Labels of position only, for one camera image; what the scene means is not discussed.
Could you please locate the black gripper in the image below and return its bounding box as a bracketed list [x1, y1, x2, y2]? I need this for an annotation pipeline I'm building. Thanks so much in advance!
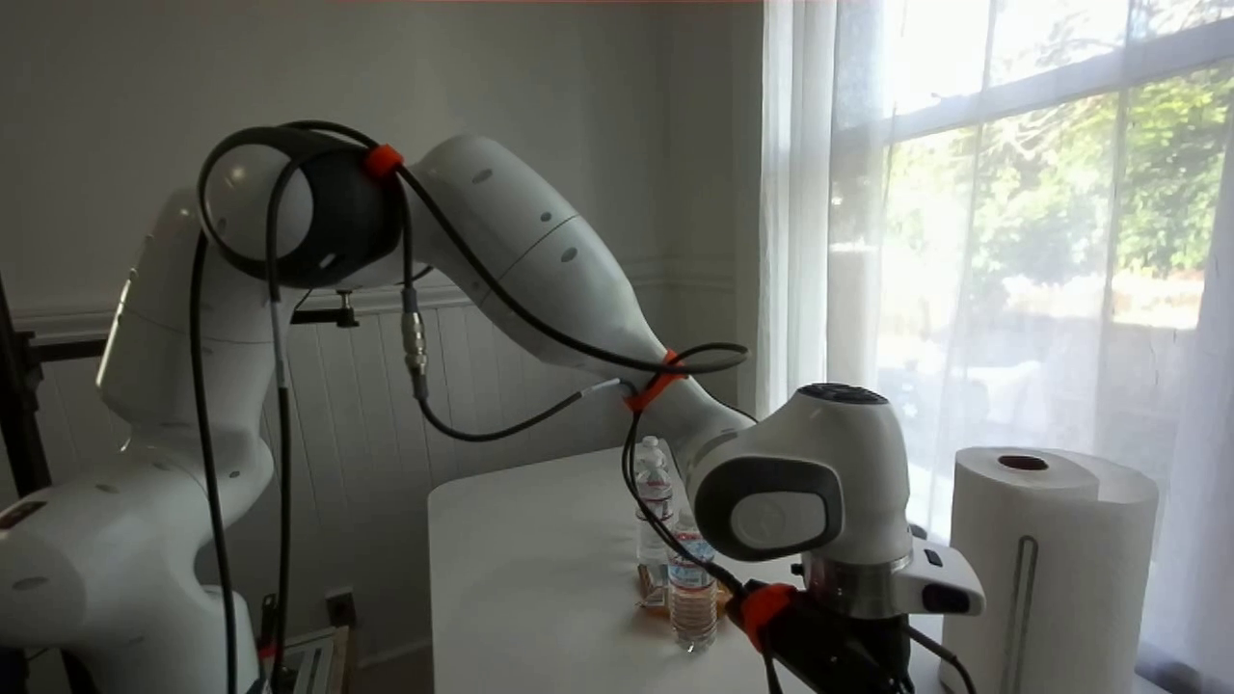
[768, 613, 919, 694]

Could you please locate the clear plastic water bottle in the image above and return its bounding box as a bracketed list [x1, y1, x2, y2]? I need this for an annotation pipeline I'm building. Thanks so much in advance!
[633, 432, 705, 610]
[668, 554, 726, 654]

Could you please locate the metal paper towel holder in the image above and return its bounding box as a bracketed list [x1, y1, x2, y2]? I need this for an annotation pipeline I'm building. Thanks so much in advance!
[1004, 533, 1042, 694]

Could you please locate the white paper towel roll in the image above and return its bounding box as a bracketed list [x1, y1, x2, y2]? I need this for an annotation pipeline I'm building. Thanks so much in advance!
[937, 442, 1165, 694]

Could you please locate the narrow sheer white curtain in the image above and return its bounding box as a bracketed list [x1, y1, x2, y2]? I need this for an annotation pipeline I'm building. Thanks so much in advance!
[1132, 128, 1234, 694]

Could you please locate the wide sheer white curtain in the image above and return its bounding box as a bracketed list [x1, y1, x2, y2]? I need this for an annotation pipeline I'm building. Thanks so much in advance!
[746, 0, 1168, 554]

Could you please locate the white framed board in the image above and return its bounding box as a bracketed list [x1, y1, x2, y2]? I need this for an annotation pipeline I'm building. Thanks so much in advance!
[281, 626, 354, 694]

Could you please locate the red and black tool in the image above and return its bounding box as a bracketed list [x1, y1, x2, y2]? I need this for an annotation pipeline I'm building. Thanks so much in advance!
[250, 588, 286, 694]

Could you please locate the orange cable strap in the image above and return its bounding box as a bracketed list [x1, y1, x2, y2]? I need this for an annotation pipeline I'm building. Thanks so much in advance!
[624, 348, 687, 417]
[358, 142, 407, 185]
[726, 579, 800, 649]

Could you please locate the white window frame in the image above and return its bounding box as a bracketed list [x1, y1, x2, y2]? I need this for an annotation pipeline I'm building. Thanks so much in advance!
[718, 0, 1234, 554]

